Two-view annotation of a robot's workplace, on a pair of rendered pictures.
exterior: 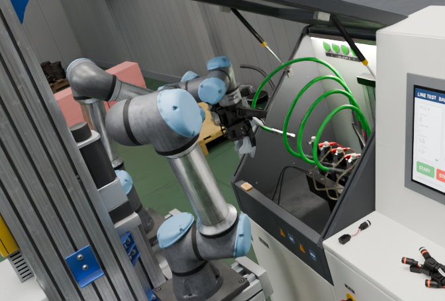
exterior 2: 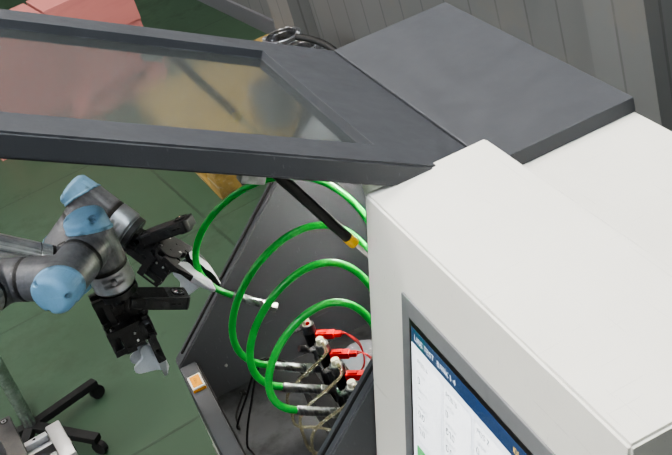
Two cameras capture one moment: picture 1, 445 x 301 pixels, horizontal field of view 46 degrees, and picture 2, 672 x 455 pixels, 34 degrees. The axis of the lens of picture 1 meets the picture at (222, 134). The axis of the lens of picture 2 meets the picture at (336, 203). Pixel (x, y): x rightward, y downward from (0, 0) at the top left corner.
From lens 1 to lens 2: 0.73 m
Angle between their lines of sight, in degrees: 9
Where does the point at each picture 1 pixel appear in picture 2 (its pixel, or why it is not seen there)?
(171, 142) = not seen: outside the picture
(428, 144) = (429, 428)
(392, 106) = (389, 334)
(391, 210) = not seen: outside the picture
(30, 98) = not seen: outside the picture
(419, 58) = (414, 279)
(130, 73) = not seen: outside the picture
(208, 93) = (47, 297)
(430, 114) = (428, 380)
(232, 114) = (118, 308)
